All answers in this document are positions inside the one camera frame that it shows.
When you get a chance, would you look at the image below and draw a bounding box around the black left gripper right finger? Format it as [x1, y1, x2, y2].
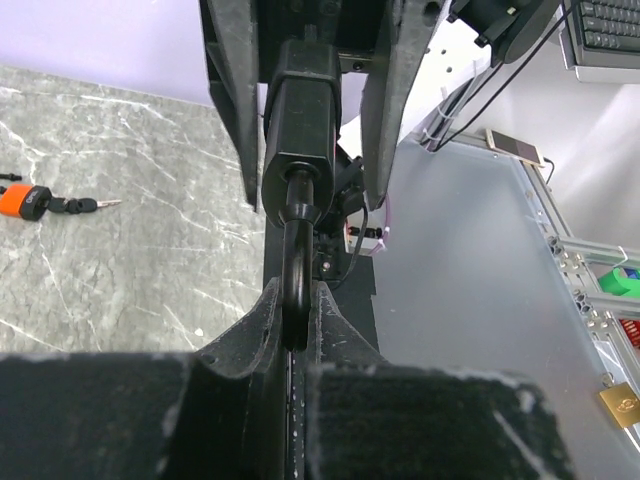
[303, 283, 575, 479]

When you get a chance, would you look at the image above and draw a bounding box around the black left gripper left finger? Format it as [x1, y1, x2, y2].
[1, 280, 285, 479]

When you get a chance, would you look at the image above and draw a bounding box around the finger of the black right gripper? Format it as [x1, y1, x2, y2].
[199, 0, 259, 208]
[360, 0, 448, 198]

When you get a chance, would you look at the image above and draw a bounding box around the black padlock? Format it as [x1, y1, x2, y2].
[261, 39, 341, 351]

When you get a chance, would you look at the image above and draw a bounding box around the smartphone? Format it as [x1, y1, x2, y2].
[485, 129, 544, 167]

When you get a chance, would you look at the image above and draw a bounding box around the keyboard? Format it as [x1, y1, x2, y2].
[557, 0, 640, 85]

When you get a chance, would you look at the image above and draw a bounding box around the brass padlock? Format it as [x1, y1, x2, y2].
[599, 382, 640, 429]

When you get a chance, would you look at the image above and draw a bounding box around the orange padlock with keys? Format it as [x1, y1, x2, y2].
[0, 173, 121, 222]

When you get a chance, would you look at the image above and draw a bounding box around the green plastic part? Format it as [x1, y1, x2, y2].
[599, 268, 640, 298]

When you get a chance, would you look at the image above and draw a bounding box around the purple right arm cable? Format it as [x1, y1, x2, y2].
[369, 194, 394, 257]

